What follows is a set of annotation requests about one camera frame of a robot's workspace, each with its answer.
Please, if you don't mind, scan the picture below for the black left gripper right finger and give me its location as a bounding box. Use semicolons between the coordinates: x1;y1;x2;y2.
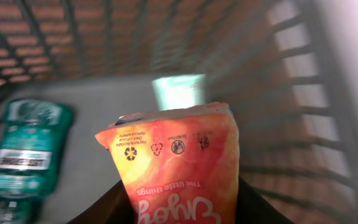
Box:
235;177;294;224

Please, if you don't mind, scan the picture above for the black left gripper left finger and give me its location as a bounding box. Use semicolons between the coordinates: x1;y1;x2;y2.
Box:
67;180;135;224

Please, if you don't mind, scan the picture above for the orange tissue packet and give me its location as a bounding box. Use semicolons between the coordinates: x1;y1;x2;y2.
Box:
96;102;239;223

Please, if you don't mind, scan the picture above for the teal Listerine mouthwash bottle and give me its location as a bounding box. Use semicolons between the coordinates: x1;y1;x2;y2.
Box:
0;99;74;223

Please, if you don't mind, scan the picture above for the light teal snack packet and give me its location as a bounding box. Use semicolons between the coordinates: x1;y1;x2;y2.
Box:
152;74;206;110

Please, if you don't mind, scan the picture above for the grey plastic mesh basket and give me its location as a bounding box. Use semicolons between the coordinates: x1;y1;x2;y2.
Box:
0;0;358;223

